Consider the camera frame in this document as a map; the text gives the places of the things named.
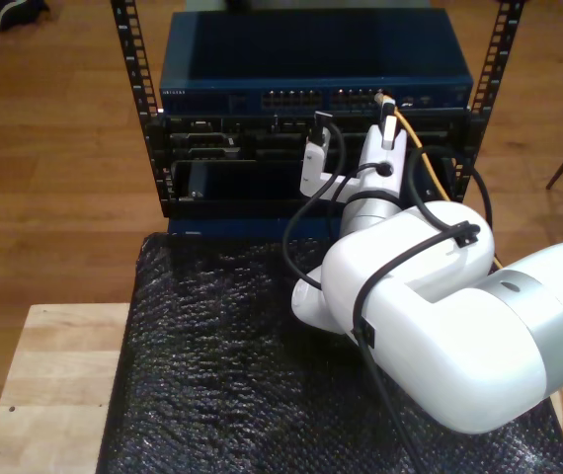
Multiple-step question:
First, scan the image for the yellow network cable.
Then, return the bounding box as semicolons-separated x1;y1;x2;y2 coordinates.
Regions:
376;88;563;443

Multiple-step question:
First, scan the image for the black rack server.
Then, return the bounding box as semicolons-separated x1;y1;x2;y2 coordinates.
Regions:
145;113;485;164

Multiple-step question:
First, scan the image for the black bubble wrap mat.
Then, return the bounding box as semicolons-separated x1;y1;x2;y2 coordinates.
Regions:
96;231;563;474

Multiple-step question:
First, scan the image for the dark sneaker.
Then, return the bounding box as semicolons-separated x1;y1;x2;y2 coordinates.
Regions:
0;0;50;32

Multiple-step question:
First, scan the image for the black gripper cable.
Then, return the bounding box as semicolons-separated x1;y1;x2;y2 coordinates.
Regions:
281;160;394;290

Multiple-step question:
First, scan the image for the black perforated rack post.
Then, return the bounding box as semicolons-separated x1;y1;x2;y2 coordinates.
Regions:
110;0;174;218
451;0;528;208

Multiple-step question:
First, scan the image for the blue network switch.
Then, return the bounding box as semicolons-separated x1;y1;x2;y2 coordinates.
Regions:
159;9;475;116

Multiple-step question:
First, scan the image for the blue rack base plate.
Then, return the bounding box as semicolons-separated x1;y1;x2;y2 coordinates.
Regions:
167;214;345;243

